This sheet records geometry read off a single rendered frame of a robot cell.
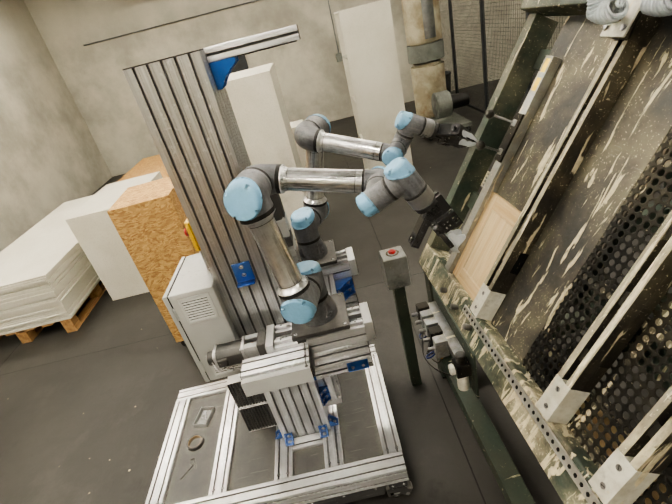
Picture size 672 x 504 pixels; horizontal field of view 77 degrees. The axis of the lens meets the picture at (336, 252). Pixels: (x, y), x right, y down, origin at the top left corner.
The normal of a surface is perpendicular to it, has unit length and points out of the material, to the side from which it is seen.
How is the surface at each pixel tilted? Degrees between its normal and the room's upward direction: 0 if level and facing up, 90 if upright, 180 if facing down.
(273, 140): 90
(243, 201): 82
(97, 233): 90
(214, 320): 90
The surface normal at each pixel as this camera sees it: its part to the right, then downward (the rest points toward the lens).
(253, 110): 0.09, 0.47
